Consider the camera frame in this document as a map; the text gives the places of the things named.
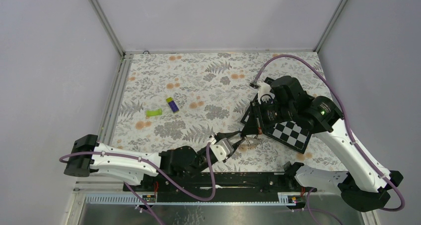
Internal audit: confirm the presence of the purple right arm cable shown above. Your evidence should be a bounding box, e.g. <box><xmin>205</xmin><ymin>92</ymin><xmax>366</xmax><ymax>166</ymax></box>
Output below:
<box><xmin>254</xmin><ymin>54</ymin><xmax>405</xmax><ymax>213</ymax></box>

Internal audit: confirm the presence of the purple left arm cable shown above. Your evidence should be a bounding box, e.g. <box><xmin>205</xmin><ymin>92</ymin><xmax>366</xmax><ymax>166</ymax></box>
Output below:
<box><xmin>59</xmin><ymin>142</ymin><xmax>218</xmax><ymax>225</ymax></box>

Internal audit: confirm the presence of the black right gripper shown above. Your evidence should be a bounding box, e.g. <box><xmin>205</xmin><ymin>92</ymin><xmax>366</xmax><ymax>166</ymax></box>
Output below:
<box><xmin>241</xmin><ymin>98</ymin><xmax>295</xmax><ymax>136</ymax></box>

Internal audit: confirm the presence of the black front rail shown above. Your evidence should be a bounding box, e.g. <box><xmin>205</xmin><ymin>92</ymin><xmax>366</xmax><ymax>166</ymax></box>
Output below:
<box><xmin>131</xmin><ymin>172</ymin><xmax>302</xmax><ymax>192</ymax></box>

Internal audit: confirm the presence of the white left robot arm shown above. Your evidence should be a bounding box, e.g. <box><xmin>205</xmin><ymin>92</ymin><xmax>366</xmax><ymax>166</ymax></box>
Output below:
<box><xmin>59</xmin><ymin>131</ymin><xmax>245</xmax><ymax>191</ymax></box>

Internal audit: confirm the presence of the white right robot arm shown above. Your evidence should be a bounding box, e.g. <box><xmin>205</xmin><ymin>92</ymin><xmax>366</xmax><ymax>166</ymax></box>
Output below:
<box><xmin>241</xmin><ymin>76</ymin><xmax>403</xmax><ymax>212</ymax></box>

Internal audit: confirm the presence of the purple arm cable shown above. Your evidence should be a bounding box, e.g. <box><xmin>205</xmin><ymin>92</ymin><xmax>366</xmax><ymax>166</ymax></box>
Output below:
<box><xmin>254</xmin><ymin>54</ymin><xmax>405</xmax><ymax>213</ymax></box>
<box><xmin>59</xmin><ymin>142</ymin><xmax>218</xmax><ymax>225</ymax></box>

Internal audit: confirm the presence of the purple yellow marker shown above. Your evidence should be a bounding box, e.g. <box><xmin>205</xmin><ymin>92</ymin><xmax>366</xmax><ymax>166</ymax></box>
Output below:
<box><xmin>166</xmin><ymin>97</ymin><xmax>179</xmax><ymax>113</ymax></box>

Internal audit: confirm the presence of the black white chessboard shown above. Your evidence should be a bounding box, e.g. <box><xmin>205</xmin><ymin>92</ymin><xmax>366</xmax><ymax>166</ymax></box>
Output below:
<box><xmin>263</xmin><ymin>121</ymin><xmax>311</xmax><ymax>154</ymax></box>

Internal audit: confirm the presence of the green marker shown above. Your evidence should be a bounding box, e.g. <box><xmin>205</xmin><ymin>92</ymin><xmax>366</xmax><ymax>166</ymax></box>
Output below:
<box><xmin>145</xmin><ymin>108</ymin><xmax>162</xmax><ymax>117</ymax></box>

